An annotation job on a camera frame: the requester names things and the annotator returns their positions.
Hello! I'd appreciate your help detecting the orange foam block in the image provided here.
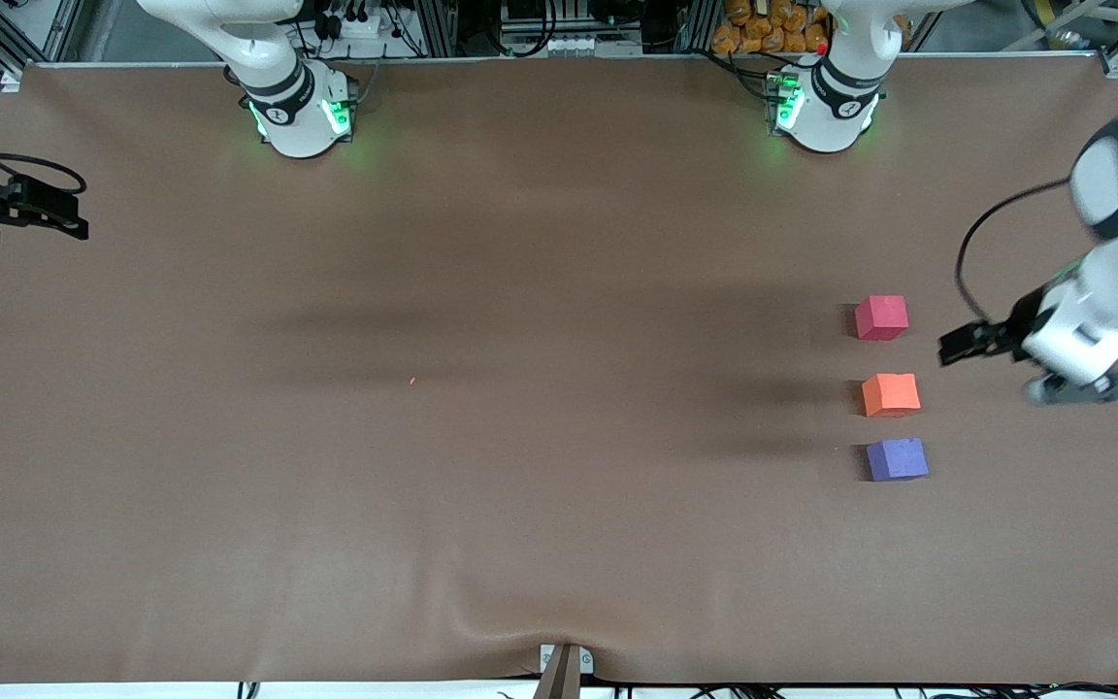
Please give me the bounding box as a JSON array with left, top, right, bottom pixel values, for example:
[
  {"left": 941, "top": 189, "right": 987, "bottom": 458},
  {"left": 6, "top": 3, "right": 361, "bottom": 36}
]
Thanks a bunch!
[{"left": 861, "top": 373, "right": 922, "bottom": 419}]

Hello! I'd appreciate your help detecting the red foam block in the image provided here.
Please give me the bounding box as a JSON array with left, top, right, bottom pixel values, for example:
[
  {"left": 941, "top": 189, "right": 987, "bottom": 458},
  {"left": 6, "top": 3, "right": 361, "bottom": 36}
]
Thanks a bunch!
[{"left": 855, "top": 295, "right": 909, "bottom": 342}]

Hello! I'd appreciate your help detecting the purple foam block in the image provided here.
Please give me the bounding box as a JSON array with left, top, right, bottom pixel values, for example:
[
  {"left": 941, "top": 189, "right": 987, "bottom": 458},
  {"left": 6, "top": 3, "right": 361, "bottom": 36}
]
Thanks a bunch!
[{"left": 866, "top": 438, "right": 931, "bottom": 483}]

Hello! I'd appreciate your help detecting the small green-lit circuit box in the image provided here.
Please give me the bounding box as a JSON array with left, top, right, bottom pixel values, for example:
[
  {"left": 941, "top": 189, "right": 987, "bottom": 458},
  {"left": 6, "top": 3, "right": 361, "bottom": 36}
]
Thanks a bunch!
[{"left": 765, "top": 70, "right": 805, "bottom": 135}]

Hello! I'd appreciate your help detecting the brown table cover mat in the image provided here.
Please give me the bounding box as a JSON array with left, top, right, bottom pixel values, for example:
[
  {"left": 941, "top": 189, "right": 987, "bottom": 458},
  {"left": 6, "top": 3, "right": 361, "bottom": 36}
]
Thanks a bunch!
[{"left": 0, "top": 56, "right": 1118, "bottom": 685}]

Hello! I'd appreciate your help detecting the white power strip with plugs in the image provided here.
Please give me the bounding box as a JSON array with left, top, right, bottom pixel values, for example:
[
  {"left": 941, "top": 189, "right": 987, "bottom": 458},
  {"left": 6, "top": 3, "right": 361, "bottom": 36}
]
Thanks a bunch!
[{"left": 312, "top": 0, "right": 400, "bottom": 42}]

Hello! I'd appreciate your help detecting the pile of orange objects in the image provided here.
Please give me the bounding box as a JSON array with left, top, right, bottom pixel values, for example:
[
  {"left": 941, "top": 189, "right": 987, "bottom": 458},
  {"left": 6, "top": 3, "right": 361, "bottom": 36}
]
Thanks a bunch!
[{"left": 711, "top": 0, "right": 830, "bottom": 56}]

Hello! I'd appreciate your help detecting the white connector strip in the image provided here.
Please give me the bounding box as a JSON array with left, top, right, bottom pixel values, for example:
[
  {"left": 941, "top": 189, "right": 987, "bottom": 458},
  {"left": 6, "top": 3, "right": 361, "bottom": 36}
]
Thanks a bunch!
[{"left": 499, "top": 34, "right": 644, "bottom": 57}]

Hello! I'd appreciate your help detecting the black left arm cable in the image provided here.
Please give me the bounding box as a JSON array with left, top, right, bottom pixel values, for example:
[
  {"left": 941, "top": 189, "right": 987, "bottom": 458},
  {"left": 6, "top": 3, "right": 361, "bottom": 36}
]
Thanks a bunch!
[{"left": 954, "top": 177, "right": 1074, "bottom": 329}]

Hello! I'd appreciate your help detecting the black cable bundle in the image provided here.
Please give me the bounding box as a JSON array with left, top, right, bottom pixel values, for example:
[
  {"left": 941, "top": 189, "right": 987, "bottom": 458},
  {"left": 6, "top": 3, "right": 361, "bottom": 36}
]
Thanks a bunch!
[{"left": 937, "top": 682, "right": 1118, "bottom": 699}]

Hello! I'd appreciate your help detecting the aluminium frame post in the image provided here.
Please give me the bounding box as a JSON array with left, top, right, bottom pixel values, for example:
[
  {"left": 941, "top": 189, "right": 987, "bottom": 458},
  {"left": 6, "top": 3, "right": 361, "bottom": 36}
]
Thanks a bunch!
[{"left": 413, "top": 0, "right": 463, "bottom": 57}]

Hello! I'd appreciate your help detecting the grey bracket with brown post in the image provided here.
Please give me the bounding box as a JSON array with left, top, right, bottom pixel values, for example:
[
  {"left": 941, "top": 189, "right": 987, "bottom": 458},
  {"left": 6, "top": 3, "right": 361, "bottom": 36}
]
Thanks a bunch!
[{"left": 538, "top": 643, "right": 596, "bottom": 699}]

